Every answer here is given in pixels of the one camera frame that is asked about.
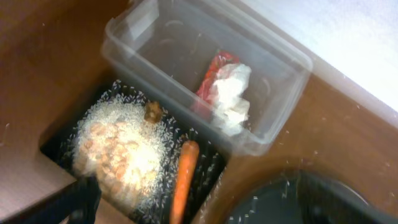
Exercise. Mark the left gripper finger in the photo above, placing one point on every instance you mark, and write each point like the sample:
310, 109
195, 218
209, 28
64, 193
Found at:
78, 203

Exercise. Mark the rice and nuts pile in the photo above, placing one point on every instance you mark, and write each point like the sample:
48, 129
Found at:
122, 150

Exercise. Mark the brown food lump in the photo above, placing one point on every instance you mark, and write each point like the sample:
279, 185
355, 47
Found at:
153, 113

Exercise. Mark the orange carrot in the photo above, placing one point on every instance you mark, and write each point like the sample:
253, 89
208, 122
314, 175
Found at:
186, 169

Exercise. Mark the red snack wrapper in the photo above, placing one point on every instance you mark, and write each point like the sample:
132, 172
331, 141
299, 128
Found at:
208, 93

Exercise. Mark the white napkin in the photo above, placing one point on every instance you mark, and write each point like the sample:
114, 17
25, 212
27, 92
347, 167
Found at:
226, 94

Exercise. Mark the black rectangular tray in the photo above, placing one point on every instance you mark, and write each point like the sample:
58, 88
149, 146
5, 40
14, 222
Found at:
210, 165

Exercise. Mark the clear plastic bin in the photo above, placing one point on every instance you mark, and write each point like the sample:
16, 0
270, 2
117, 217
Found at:
164, 48

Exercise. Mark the round black serving tray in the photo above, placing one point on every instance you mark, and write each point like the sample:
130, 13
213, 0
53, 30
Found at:
299, 198

